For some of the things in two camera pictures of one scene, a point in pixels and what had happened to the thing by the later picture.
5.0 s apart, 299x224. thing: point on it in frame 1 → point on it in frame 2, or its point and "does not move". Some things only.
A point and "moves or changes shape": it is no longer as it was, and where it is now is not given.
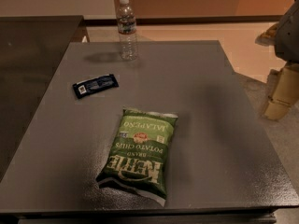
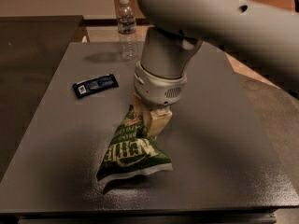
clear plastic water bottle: [126, 23] does not move
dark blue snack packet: [94, 85] does not move
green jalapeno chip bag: [139, 158] moves or changes shape
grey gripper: [288, 36] → [156, 89]
